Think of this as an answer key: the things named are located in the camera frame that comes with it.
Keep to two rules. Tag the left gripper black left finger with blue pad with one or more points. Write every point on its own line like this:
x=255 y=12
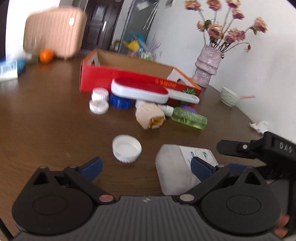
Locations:
x=82 y=177

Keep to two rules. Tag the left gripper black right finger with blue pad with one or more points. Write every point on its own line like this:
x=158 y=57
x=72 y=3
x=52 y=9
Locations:
x=210 y=178

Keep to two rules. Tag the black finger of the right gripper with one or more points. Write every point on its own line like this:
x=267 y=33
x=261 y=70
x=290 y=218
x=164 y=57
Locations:
x=239 y=149

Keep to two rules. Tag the white square plastic bottle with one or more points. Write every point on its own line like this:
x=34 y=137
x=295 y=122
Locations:
x=173 y=164

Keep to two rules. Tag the large white bottle cap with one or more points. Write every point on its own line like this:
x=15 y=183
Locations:
x=126 y=149

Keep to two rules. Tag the blue ribbed cap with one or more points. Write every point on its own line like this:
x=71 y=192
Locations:
x=120 y=102

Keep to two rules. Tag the red white lint brush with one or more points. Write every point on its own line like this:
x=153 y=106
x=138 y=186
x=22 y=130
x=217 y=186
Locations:
x=150 y=92

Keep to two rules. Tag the person's right hand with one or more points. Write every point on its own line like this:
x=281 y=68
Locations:
x=281 y=230

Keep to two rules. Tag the crumpled white tissue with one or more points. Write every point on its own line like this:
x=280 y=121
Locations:
x=260 y=127

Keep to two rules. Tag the pink spoon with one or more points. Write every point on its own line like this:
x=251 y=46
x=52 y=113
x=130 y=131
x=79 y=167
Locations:
x=247 y=97

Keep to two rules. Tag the pale green bowl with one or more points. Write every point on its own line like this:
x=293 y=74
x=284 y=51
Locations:
x=229 y=97

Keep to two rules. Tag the green spray bottle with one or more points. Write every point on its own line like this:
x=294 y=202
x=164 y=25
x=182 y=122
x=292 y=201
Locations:
x=185 y=117

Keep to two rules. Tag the purple round object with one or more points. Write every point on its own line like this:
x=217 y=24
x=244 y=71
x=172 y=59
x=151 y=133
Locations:
x=188 y=108

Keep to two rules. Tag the pink textured vase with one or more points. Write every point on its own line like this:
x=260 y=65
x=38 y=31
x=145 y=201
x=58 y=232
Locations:
x=207 y=65

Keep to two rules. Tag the red cardboard box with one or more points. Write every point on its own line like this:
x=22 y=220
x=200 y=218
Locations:
x=100 y=67

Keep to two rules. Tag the orange fruit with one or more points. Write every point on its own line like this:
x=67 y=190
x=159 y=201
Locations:
x=46 y=56

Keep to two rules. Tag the blue tissue pack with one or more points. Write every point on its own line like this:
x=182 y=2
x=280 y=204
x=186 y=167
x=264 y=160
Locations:
x=10 y=69

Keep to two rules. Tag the dried pink flowers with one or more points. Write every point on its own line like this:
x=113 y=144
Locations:
x=221 y=36

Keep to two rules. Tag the clear glass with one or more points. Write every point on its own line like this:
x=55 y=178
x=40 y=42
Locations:
x=31 y=52

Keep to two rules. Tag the pink suitcase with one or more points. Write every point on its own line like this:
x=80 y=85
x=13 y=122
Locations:
x=59 y=29

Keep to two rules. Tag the dark wooden door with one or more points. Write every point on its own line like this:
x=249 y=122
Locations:
x=102 y=16

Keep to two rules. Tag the grey refrigerator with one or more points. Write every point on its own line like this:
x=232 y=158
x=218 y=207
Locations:
x=138 y=23

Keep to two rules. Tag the wire rack with clutter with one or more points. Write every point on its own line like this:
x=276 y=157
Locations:
x=137 y=47

